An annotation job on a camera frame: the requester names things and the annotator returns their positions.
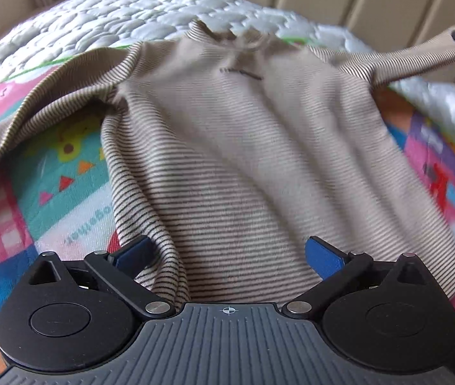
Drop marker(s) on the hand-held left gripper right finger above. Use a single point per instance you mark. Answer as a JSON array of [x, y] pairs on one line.
[[323, 256]]

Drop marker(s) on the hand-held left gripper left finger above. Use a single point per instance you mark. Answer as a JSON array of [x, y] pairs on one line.
[[133, 254]]

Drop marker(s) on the beige striped shirt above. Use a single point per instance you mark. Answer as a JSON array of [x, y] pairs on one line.
[[231, 148]]

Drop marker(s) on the colourful cartoon printed blanket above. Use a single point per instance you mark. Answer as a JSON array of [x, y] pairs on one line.
[[63, 176]]

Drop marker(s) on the white quilted mattress pad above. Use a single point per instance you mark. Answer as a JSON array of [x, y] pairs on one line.
[[103, 20]]

